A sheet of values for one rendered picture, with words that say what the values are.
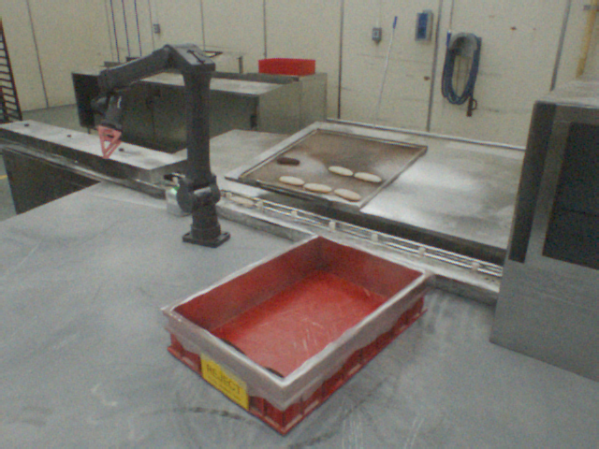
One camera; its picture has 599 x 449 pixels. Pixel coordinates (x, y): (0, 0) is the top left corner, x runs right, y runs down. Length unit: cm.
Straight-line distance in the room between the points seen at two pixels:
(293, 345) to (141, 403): 30
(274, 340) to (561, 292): 54
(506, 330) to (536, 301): 9
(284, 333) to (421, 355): 28
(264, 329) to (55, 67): 818
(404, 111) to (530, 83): 125
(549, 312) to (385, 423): 37
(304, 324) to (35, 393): 52
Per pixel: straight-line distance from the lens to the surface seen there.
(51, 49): 897
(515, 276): 99
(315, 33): 586
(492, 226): 141
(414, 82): 528
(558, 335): 103
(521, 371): 103
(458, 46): 503
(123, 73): 158
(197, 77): 128
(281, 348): 99
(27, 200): 282
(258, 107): 426
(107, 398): 95
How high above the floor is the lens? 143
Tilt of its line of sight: 23 degrees down
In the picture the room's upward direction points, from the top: straight up
